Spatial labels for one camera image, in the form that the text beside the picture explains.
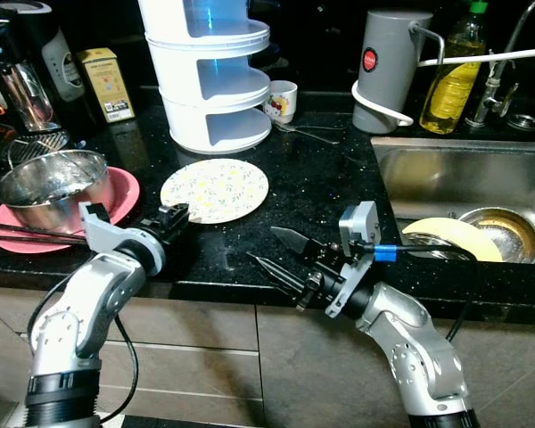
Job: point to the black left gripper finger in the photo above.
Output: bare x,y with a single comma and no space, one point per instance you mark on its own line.
174,218
189,218

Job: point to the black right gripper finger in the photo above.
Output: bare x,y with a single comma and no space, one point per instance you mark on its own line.
283,276
296,242

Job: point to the dark chopstick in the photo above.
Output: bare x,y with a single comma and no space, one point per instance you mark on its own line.
40,229
45,236

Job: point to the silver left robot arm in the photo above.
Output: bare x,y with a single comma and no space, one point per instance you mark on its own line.
80,312

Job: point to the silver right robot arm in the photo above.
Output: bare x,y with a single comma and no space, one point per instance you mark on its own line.
419,357

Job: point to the floral round plate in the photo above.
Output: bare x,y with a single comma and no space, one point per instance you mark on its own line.
218,187

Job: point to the pink plate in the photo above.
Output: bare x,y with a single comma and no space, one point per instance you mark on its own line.
123,192

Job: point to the metal spoon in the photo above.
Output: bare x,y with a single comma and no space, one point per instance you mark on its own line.
290,127

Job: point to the white tiered plastic rack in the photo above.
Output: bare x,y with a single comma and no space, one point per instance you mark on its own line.
196,98

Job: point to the large steel bowl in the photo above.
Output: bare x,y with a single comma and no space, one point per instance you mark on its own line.
49,187

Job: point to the plain yellow plate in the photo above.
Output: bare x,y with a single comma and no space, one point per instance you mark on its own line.
450,234

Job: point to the white cartoon print cup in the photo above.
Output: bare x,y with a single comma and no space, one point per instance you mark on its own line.
281,98

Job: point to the yellow tea box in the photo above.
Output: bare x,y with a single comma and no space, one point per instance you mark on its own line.
107,85

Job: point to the stainless steel sink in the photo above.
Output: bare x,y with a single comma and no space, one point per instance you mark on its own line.
446,174

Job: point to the grey jug with red logo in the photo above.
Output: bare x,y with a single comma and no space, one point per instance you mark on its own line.
383,85

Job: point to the small steel bowl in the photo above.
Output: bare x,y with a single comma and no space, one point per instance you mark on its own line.
513,232

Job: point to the yellow oil bottle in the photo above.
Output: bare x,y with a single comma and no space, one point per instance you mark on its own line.
450,98

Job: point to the black countertop appliance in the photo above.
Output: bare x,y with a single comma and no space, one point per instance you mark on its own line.
36,45

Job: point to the round metal counter cap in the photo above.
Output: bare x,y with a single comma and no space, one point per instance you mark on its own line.
523,123

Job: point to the chrome faucet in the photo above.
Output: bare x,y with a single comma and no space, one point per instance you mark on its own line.
493,89

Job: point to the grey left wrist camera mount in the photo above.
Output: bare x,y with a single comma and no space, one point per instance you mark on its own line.
111,234

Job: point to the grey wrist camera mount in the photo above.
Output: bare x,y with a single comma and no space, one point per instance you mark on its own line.
111,234
361,223

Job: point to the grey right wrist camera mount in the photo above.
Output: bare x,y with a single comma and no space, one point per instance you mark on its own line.
361,223

